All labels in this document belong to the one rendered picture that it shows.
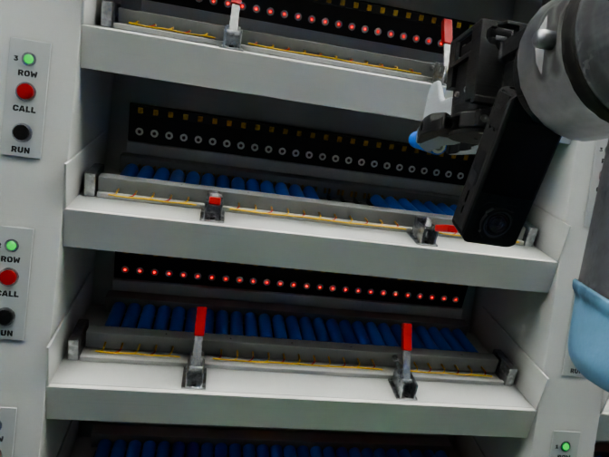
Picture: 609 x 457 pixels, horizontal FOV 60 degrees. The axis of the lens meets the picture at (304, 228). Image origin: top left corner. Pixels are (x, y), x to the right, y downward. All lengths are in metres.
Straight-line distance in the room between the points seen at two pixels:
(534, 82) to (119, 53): 0.45
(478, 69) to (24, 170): 0.46
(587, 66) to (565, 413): 0.59
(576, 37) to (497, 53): 0.13
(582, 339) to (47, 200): 0.53
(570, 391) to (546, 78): 0.55
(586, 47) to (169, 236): 0.46
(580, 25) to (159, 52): 0.45
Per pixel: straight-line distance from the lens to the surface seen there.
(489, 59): 0.42
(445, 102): 0.48
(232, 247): 0.62
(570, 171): 0.76
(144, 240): 0.62
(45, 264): 0.63
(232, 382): 0.67
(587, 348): 0.24
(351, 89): 0.64
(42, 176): 0.63
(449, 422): 0.74
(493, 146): 0.38
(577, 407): 0.82
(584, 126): 0.33
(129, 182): 0.66
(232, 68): 0.63
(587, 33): 0.30
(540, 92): 0.33
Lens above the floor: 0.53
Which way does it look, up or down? 3 degrees down
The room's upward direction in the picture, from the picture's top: 7 degrees clockwise
